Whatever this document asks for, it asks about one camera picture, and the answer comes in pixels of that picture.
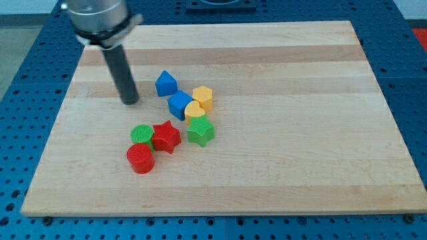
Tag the red star block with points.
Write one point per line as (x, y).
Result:
(166, 137)

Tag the blue triangle block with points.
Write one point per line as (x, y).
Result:
(166, 84)

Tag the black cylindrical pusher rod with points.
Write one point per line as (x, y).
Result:
(118, 65)

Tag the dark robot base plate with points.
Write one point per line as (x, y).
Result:
(219, 5)

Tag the green cylinder block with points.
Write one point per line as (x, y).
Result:
(143, 134)

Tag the red cylinder block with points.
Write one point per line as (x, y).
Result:
(140, 158)

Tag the yellow heart block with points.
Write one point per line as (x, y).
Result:
(193, 109)

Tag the light wooden board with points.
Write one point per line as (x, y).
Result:
(301, 128)

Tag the yellow hexagon block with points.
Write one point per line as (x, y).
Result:
(204, 95)

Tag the green star block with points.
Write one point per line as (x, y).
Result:
(200, 130)

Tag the blue cube block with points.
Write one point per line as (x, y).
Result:
(177, 104)

